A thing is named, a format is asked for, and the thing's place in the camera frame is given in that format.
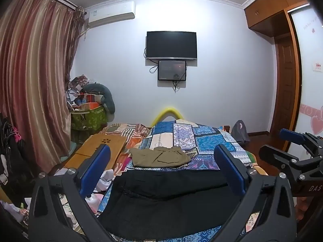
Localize wooden wardrobe cabinet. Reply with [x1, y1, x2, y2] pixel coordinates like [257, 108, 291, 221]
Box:
[242, 0, 311, 32]

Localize wooden lap table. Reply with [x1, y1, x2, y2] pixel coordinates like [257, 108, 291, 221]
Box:
[64, 135, 128, 170]

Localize dark hanging clothes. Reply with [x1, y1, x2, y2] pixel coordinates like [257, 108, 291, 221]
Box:
[0, 113, 34, 189]

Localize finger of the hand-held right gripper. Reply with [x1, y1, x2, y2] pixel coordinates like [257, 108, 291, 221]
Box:
[259, 145, 307, 182]
[279, 128, 323, 154]

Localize small black wall monitor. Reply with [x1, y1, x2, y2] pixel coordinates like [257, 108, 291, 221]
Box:
[158, 60, 187, 81]

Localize green patterned box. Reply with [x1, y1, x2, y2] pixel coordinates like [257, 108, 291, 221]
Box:
[71, 105, 108, 131]

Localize yellow foam headboard pad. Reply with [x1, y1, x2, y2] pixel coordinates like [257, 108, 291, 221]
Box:
[151, 107, 186, 128]

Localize wooden door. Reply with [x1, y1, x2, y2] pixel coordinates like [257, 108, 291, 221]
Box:
[274, 34, 299, 147]

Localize black wall television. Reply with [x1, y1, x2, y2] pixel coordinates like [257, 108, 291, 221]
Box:
[146, 31, 198, 61]

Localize blue patchwork blanket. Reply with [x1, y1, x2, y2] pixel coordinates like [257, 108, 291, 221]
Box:
[96, 121, 258, 242]

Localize white air conditioner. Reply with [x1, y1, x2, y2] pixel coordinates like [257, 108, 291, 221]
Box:
[87, 1, 136, 28]

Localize white heart print sliding door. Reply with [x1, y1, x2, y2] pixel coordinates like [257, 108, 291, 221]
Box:
[288, 4, 323, 157]

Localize black pants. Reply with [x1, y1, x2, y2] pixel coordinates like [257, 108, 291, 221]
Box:
[97, 169, 253, 240]

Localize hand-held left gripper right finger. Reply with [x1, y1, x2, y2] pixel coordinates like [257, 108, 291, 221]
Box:
[214, 144, 297, 242]

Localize pile of clutter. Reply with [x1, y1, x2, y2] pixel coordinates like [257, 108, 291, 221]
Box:
[66, 74, 106, 111]

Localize khaki pants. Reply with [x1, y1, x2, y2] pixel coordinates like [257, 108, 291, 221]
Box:
[129, 146, 192, 168]

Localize striped pink curtain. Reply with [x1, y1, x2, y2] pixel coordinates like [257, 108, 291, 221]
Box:
[0, 0, 84, 172]

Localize white crumpled cloth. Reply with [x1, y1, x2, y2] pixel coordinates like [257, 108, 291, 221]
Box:
[97, 170, 116, 192]

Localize orange yellow blanket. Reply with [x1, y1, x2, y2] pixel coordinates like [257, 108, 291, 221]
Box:
[242, 151, 268, 175]

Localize grey pillow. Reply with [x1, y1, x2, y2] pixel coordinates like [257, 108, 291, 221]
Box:
[82, 83, 116, 114]

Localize grey bag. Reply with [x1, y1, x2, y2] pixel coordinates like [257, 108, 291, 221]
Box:
[231, 120, 251, 144]

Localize orange striped blanket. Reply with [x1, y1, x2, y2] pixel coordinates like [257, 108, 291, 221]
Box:
[98, 123, 152, 172]

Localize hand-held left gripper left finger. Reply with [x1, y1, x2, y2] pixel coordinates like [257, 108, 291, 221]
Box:
[28, 144, 114, 242]

